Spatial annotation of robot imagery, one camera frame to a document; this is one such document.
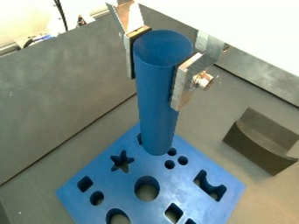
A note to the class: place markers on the blue shape sorting board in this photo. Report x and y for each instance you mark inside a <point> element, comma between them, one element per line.
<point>180,188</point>

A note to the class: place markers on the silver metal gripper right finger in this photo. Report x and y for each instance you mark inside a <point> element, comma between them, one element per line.
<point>192,74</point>

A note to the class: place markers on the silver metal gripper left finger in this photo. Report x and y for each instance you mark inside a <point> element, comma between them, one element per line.
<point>129,18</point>

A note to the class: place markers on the dark grey curved block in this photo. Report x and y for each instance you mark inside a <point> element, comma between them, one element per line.
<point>264,141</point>

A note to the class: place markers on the blue round cylinder peg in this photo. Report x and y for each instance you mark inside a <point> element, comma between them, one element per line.
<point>160,50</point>

